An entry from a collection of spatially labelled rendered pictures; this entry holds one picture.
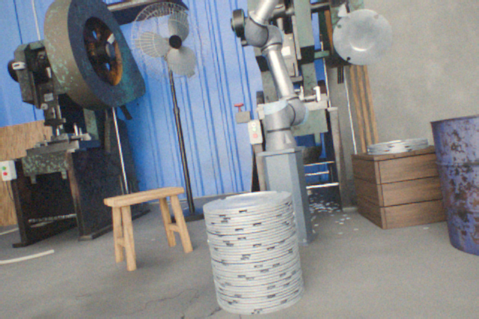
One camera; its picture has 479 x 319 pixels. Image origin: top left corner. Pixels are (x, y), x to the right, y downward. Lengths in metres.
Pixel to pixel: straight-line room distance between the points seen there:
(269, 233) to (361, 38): 1.25
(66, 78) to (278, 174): 1.64
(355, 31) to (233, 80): 1.98
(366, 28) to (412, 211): 0.91
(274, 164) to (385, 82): 2.31
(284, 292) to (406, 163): 0.98
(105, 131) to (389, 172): 2.27
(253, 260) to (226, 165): 2.72
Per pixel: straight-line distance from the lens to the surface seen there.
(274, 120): 1.71
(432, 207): 1.96
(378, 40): 2.02
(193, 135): 3.82
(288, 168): 1.68
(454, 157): 1.48
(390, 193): 1.87
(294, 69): 2.51
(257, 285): 1.15
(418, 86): 3.90
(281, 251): 1.12
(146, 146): 4.02
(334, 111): 2.28
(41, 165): 3.00
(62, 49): 2.70
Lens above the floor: 0.50
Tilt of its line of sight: 3 degrees down
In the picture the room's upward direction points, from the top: 8 degrees counter-clockwise
